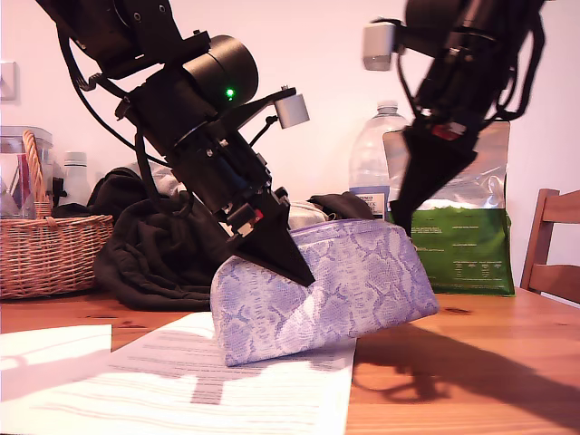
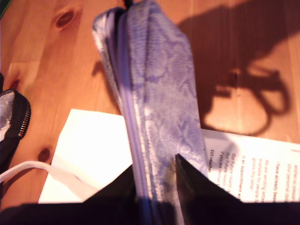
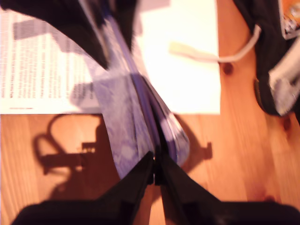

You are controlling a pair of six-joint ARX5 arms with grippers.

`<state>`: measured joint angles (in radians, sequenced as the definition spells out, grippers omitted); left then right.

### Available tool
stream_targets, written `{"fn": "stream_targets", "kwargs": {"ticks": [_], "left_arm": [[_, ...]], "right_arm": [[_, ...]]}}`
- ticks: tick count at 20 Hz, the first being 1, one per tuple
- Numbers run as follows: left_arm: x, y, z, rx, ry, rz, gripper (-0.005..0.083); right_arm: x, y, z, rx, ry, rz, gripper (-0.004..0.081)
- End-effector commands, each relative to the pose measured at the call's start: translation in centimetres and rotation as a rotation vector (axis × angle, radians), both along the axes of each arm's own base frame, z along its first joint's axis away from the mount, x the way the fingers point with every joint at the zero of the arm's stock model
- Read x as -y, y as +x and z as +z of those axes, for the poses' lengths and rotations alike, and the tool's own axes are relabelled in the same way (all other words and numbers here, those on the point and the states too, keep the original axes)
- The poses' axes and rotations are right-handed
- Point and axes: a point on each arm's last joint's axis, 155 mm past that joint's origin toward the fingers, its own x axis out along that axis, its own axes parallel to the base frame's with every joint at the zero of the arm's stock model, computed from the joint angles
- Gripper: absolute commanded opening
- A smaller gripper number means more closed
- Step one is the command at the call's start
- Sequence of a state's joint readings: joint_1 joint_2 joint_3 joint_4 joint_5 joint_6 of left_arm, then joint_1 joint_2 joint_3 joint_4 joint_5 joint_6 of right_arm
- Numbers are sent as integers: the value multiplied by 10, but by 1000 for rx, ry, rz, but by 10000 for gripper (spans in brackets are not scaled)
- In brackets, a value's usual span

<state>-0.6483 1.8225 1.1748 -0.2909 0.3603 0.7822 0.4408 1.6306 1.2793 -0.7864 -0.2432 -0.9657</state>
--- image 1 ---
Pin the white wall switch plate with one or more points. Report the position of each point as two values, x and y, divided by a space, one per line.
9 84

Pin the black hoodie grey lining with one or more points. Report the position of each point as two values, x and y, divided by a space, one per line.
149 263

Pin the printed paper sheet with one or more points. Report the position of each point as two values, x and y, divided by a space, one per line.
136 399

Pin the purple snakeskin zipper pouch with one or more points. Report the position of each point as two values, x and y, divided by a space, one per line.
353 281

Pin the wooden chair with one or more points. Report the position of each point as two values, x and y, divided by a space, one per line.
537 235

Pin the large clear water bottle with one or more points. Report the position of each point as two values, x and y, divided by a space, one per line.
369 158

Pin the clear plastic lidded container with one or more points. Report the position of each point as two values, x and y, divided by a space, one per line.
9 149

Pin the silver green pet food bag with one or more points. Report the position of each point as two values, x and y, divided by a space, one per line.
471 254

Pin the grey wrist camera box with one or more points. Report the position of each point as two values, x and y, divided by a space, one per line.
292 109
378 45

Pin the blank white paper sheet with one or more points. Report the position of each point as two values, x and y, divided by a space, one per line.
45 344

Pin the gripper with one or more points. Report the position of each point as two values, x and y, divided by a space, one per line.
217 174
457 86

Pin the white insulated bottle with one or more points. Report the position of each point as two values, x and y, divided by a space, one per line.
77 181

